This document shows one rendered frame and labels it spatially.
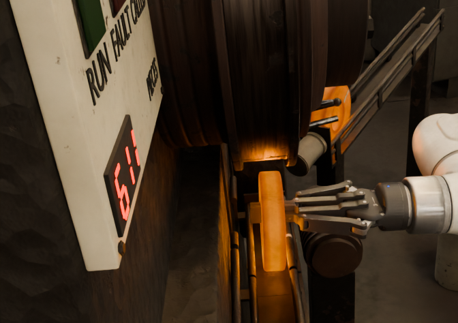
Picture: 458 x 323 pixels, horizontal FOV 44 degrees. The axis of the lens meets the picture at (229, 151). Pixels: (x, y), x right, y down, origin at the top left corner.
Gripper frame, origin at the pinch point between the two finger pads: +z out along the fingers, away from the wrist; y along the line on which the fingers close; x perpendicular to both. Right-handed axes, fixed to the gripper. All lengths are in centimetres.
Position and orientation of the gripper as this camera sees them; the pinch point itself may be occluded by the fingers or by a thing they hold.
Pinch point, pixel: (272, 211)
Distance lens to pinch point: 88.8
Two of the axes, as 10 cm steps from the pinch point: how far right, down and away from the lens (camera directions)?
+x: -0.5, -8.7, -4.8
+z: -10.0, 0.5, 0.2
